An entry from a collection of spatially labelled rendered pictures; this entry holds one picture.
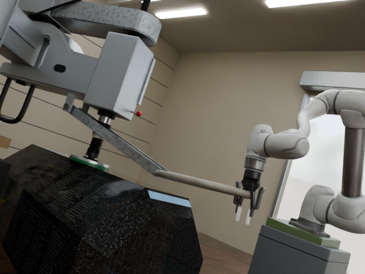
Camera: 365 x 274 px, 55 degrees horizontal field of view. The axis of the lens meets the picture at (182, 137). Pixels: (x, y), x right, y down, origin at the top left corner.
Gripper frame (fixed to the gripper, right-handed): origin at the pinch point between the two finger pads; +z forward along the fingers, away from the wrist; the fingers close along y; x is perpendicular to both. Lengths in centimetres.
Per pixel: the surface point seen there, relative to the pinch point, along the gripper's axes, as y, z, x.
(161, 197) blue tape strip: 30.9, 1.0, 20.4
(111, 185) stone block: 50, 2, 32
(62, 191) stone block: 71, 10, 40
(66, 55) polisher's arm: 110, -61, 34
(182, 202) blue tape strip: 29.7, 1.4, 4.3
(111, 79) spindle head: 77, -51, 26
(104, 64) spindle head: 84, -58, 28
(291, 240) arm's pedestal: -8, 7, -52
